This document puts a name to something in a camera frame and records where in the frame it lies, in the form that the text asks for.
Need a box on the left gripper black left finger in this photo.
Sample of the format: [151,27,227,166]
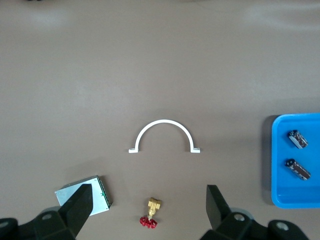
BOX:
[34,184,94,240]

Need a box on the brass valve red handle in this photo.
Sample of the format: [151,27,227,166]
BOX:
[139,197,162,229]

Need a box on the dark electrolytic capacitor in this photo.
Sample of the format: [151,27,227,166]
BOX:
[284,158,312,181]

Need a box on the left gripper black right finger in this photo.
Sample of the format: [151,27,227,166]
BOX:
[199,184,266,240]

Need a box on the blue plastic tray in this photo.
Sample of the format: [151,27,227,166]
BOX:
[271,112,320,209]

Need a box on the grey metal box module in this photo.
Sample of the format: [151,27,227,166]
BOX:
[54,175,113,217]

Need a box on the white half-ring bracket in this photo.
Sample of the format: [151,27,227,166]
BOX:
[128,119,201,154]

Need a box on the dark chip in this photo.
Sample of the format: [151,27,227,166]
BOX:
[287,129,309,150]

